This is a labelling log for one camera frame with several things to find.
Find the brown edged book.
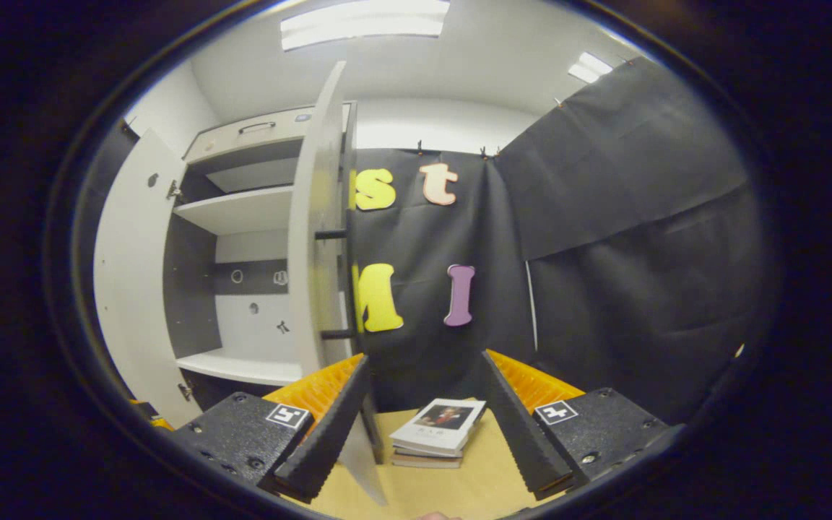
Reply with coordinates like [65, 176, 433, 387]
[391, 448, 464, 469]

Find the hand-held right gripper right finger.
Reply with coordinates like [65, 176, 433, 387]
[478, 350, 680, 501]

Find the white and grey cabinet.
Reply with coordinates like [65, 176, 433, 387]
[163, 101, 355, 394]

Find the white portrait cover book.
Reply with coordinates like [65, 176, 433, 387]
[389, 398, 487, 457]

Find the white cabinet door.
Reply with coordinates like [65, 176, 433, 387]
[93, 129, 204, 428]
[287, 61, 389, 506]

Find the white cabinet shelf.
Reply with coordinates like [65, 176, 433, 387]
[176, 349, 305, 387]
[173, 186, 294, 235]

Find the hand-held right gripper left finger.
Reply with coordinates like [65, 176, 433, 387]
[170, 352, 371, 504]

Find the small ceiling light panel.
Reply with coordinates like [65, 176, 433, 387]
[568, 52, 613, 84]

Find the long ceiling light panel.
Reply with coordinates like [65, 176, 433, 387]
[280, 0, 451, 51]

